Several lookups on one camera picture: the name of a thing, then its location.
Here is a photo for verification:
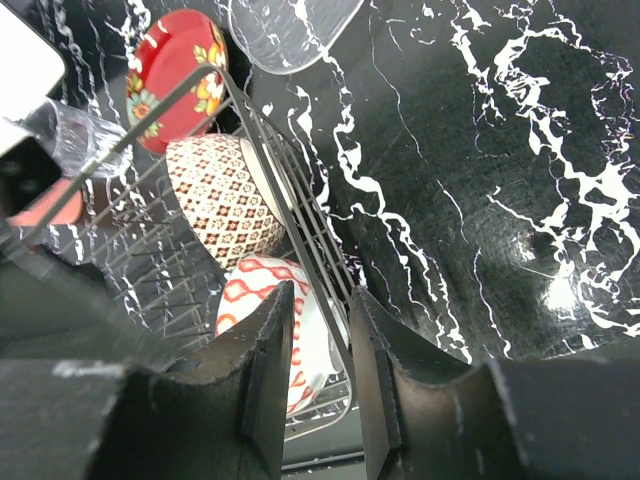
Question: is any black wire dish rack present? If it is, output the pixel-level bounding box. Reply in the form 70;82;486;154
0;63;357;441

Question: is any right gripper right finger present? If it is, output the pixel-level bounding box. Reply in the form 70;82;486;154
350;288;639;479

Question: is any clear glass plate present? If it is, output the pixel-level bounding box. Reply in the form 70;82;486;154
227;0;363;76

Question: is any clear plastic tumbler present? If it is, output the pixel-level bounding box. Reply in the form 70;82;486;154
18;98;126;178

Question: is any white dry-erase board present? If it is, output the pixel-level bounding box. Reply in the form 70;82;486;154
1;2;66;154

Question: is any brown patterned bowl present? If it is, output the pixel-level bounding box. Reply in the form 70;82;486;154
165;134;286;270

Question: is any blue and red patterned bowl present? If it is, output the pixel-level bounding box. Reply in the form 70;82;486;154
214;253;351;419

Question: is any pink plastic cup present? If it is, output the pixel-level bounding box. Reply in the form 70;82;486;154
9;177;86;227

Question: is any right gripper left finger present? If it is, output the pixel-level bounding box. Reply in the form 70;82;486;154
1;281;294;479

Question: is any red floral plate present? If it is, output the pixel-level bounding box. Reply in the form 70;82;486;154
126;9;229;155

